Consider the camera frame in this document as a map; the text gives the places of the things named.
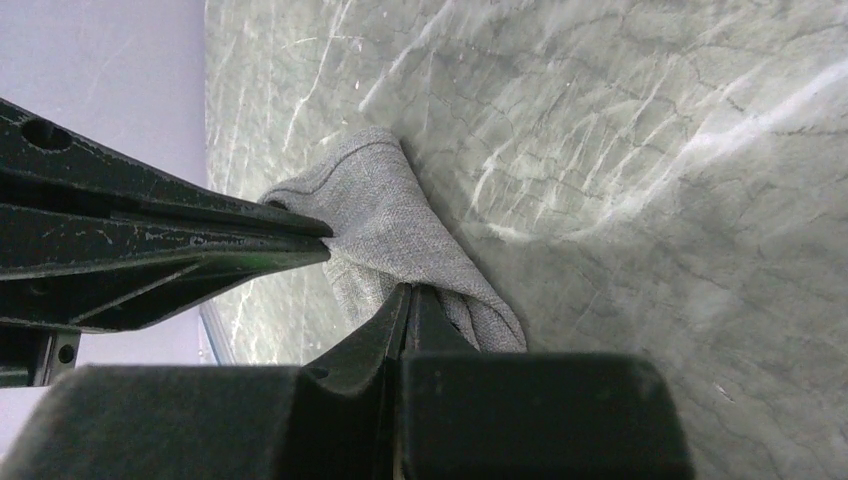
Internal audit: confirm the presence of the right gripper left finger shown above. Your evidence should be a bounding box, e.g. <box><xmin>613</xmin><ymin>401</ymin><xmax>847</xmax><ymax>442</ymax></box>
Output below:
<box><xmin>1</xmin><ymin>285</ymin><xmax>412</xmax><ymax>479</ymax></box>

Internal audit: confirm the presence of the grey cloth napkin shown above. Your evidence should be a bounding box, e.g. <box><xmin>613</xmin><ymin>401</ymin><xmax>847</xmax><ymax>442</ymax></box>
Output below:
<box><xmin>259</xmin><ymin>127</ymin><xmax>528</xmax><ymax>353</ymax></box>

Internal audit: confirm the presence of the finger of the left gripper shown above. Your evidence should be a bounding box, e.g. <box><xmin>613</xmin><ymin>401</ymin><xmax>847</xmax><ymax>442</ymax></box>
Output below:
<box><xmin>1</xmin><ymin>100</ymin><xmax>332</xmax><ymax>238</ymax></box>

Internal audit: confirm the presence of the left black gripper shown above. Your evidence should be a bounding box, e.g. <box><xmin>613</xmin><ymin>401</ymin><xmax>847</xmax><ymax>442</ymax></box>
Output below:
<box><xmin>1</xmin><ymin>205</ymin><xmax>331</xmax><ymax>388</ymax></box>

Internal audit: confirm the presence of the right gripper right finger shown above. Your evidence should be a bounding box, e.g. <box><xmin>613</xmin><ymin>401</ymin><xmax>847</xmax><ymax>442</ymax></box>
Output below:
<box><xmin>398</xmin><ymin>287</ymin><xmax>695</xmax><ymax>479</ymax></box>

